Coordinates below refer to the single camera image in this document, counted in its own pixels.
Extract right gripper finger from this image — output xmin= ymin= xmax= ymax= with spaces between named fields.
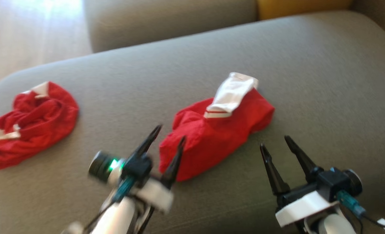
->
xmin=260 ymin=144 xmax=291 ymax=196
xmin=284 ymin=135 xmax=324 ymax=183

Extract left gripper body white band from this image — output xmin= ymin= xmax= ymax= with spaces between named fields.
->
xmin=88 ymin=150 xmax=175 ymax=214

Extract large grey sofa seat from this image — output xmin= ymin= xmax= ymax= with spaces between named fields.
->
xmin=0 ymin=10 xmax=385 ymax=234

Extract red jersey with number 23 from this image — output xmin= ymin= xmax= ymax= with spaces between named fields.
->
xmin=159 ymin=72 xmax=275 ymax=182

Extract olive sofa back cushion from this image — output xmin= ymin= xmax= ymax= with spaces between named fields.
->
xmin=350 ymin=0 xmax=385 ymax=47

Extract right arm teal-plug cable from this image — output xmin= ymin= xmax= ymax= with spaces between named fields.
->
xmin=337 ymin=190 xmax=385 ymax=232

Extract left arm teal-plug cable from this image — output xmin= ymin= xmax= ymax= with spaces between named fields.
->
xmin=85 ymin=177 xmax=138 ymax=233

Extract large yellow sofa back cushion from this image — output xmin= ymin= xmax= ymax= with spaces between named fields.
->
xmin=257 ymin=0 xmax=354 ymax=20

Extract red shorts with white panels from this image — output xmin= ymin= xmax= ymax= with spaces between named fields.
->
xmin=0 ymin=81 xmax=80 ymax=170

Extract arm teal-plug cable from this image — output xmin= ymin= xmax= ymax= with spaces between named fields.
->
xmin=85 ymin=177 xmax=138 ymax=233
xmin=337 ymin=190 xmax=385 ymax=232

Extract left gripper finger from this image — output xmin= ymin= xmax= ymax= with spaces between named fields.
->
xmin=161 ymin=136 xmax=187 ymax=190
xmin=135 ymin=124 xmax=163 ymax=157

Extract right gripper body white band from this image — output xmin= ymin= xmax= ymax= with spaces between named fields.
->
xmin=275 ymin=169 xmax=364 ymax=228

